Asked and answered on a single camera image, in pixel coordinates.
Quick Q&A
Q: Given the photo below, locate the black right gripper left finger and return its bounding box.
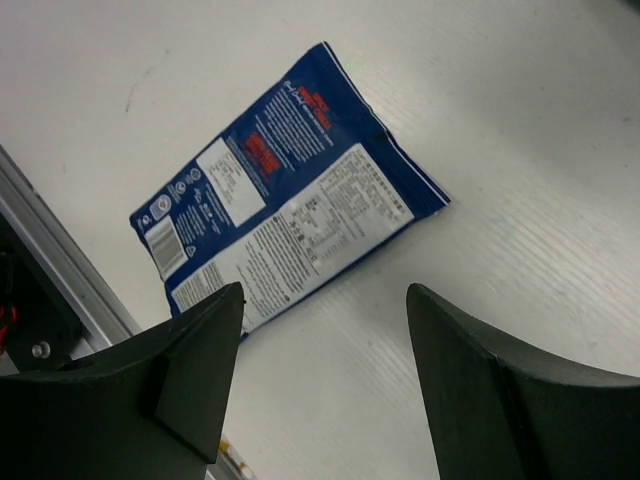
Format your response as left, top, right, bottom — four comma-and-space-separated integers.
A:
1, 283, 245, 479

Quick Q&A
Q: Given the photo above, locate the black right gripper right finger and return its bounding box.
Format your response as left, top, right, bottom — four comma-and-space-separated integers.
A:
406, 283, 639, 479

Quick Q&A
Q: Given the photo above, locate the blue snack bag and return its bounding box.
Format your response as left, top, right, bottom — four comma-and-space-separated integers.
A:
130, 42, 449, 335

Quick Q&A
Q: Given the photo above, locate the aluminium rail frame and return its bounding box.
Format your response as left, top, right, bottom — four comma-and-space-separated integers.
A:
1, 154, 249, 479

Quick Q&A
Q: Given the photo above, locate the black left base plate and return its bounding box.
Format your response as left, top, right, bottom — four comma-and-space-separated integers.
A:
1, 219, 83, 371

